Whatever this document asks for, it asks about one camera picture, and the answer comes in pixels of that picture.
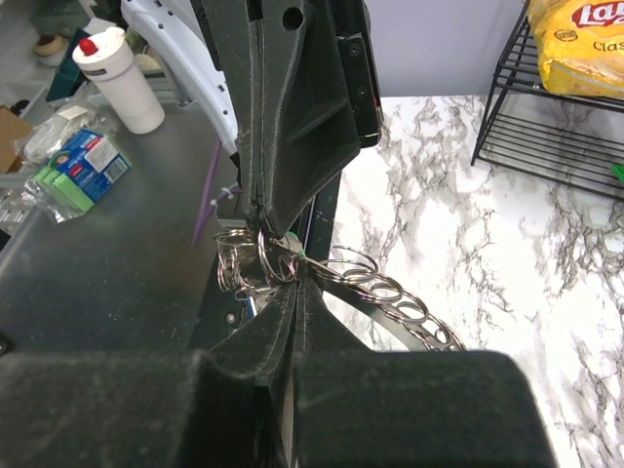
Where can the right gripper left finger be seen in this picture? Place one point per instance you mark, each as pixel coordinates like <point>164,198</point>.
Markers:
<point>230,406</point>

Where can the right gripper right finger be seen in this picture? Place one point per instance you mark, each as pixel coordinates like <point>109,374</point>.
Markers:
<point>343,405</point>

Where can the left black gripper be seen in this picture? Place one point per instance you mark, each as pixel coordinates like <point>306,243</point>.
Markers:
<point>289,71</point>

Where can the round metal keyring disc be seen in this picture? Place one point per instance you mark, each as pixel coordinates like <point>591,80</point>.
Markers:
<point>355,279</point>

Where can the key with green tag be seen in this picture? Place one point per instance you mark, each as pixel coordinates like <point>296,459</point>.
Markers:
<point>288,247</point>

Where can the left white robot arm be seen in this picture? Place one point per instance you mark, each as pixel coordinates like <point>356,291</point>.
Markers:
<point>178,31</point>

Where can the key with blue tag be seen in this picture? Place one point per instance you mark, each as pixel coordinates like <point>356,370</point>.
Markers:
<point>250,306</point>

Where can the white cylindrical bottle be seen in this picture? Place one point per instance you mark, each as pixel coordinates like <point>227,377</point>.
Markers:
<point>107,60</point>

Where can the blue and green sponge pack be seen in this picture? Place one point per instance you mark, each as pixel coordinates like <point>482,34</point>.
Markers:
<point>77,176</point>

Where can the yellow Lays chips bag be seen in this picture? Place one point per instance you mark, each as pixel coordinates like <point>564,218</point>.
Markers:
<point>580,46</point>

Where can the white and green packet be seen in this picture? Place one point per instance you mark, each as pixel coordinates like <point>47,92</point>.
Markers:
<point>618,171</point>

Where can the black wire rack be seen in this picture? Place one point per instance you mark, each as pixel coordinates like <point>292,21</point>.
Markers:
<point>575,141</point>

